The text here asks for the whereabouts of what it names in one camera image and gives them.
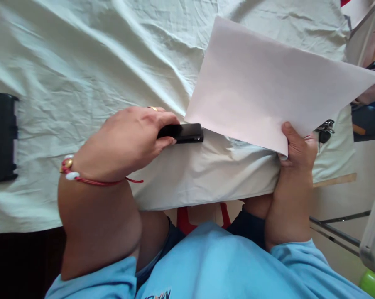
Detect person's legs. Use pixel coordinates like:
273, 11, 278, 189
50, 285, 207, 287
134, 194, 274, 281

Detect wooden strip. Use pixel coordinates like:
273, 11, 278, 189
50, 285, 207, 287
311, 173, 358, 189

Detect person's right thumb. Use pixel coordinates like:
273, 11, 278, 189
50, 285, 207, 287
282, 121, 304, 156

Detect bunch of keys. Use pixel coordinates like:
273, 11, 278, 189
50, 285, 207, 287
313, 119, 335, 153

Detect white paper sheet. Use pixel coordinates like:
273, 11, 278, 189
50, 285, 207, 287
184, 15, 375, 157

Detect person's right hand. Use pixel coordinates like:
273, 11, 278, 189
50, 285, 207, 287
280, 121, 319, 171

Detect grey metal frame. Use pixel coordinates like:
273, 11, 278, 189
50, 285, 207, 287
309, 210, 372, 250

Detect person's left thumb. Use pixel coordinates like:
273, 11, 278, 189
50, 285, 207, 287
150, 136, 178, 158

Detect bright green round object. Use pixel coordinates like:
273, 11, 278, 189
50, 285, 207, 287
360, 269, 375, 299

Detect person's left index finger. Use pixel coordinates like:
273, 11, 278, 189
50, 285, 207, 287
143, 111, 181, 132

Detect blue object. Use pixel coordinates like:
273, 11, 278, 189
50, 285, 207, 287
350, 98, 375, 143

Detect black stapler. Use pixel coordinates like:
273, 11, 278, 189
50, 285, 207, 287
157, 123, 204, 145

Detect person's left hand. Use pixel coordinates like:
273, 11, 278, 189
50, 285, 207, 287
74, 106, 181, 184

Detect person's body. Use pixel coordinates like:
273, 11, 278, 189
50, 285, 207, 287
44, 220, 375, 299

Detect black plastic case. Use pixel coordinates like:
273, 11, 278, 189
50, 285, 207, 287
0, 92, 20, 184

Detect pale green wrinkled cloth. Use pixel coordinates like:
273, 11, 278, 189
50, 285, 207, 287
0, 0, 358, 235

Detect red plastic stool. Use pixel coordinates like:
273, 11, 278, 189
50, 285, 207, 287
176, 201, 232, 236

